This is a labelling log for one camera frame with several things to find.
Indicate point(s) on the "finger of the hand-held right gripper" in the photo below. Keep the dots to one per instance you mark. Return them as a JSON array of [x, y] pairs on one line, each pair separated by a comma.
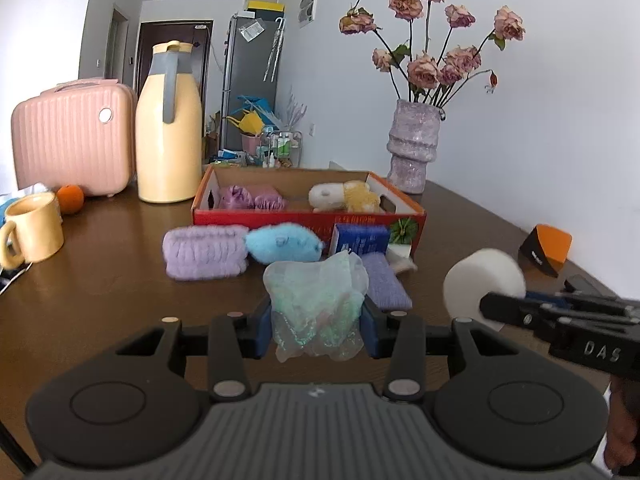
[[547, 299], [505, 307]]

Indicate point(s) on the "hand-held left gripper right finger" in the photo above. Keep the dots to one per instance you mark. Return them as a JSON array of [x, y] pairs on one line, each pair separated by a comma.
[[374, 332]]

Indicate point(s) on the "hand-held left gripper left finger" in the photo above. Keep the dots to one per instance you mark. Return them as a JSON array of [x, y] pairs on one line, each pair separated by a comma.
[[260, 330]]

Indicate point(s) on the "white round sponge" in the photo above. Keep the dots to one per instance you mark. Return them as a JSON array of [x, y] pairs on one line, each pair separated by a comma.
[[475, 280]]

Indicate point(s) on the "purple knit cloth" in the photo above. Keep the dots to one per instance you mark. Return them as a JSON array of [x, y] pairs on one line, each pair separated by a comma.
[[387, 285]]

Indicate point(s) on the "clear bag with green items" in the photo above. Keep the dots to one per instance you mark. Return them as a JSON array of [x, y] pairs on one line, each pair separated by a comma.
[[312, 300]]

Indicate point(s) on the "blue plush toy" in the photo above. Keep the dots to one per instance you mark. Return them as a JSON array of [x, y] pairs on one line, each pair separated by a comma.
[[285, 242]]

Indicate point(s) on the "lavender towel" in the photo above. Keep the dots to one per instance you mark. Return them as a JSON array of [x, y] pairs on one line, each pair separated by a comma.
[[205, 252]]

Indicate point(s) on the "red cardboard box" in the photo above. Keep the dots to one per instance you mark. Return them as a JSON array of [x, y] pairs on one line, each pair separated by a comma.
[[280, 220]]

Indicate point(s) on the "purple satin scrunchie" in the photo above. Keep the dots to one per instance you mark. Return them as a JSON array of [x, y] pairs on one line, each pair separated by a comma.
[[237, 197], [272, 200]]

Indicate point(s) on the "white and yellow plush dog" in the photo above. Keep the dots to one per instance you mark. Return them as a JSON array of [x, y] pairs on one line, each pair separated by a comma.
[[340, 197]]

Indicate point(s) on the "person's right hand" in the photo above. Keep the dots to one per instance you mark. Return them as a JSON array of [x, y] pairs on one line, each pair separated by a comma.
[[625, 425]]

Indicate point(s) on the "black device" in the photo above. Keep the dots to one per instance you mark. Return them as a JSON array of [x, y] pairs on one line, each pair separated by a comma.
[[582, 285]]

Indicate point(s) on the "orange and black box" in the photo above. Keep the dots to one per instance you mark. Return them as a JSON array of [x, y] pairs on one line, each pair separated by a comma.
[[550, 247]]

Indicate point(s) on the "purple textured vase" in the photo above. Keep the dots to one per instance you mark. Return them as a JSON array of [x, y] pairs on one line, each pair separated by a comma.
[[412, 145]]

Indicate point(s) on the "yellow thermos jug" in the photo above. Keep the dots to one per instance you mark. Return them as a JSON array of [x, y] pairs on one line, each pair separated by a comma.
[[167, 160]]

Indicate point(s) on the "yellow plastic item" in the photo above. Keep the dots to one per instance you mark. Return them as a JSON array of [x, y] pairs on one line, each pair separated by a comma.
[[247, 124]]

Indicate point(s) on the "white dried twigs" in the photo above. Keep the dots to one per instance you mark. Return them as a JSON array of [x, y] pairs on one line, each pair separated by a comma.
[[296, 110]]

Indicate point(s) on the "blue plastic item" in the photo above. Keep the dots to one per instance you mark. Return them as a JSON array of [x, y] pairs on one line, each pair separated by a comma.
[[255, 105]]

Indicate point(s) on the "orange fruit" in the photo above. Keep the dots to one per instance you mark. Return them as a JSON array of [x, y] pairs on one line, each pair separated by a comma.
[[70, 199]]

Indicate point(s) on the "yellow mug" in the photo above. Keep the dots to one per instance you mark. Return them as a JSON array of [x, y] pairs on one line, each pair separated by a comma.
[[37, 232]]

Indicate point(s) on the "bunch of dried pink roses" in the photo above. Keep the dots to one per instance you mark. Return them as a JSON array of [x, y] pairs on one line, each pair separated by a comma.
[[425, 70]]

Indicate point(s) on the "grey refrigerator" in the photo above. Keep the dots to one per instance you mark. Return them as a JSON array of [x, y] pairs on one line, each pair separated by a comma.
[[250, 75]]

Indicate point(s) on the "pink suitcase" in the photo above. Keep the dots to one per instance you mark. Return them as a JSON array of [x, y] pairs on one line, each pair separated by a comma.
[[65, 140]]

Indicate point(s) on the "blue tissue pack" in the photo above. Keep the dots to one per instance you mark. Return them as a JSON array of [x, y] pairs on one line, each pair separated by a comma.
[[10, 209]]

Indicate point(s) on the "folded clear umbrella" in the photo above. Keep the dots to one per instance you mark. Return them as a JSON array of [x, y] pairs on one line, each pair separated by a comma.
[[274, 50]]

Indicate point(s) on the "white paper sheet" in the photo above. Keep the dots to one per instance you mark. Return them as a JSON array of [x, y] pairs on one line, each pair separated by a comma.
[[251, 31]]

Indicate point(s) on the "grey interior door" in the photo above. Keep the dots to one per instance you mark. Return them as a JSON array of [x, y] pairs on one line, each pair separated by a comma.
[[116, 42]]

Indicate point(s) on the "yellow box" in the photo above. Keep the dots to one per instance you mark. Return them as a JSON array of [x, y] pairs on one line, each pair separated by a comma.
[[267, 6]]

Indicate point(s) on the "white wall panel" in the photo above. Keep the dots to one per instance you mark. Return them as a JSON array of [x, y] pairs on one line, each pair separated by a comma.
[[307, 5]]

